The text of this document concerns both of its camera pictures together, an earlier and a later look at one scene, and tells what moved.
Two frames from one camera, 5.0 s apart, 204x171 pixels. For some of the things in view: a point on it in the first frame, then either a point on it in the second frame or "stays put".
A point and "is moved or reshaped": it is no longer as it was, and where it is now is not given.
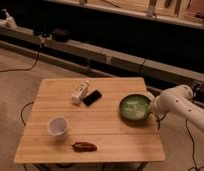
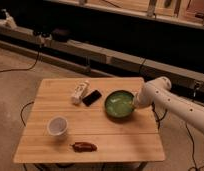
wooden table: (90, 120) stays put
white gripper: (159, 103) -> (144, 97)
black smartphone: (91, 98) stays put
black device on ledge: (60, 35) stays put
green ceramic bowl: (134, 107) is moved or reshaped
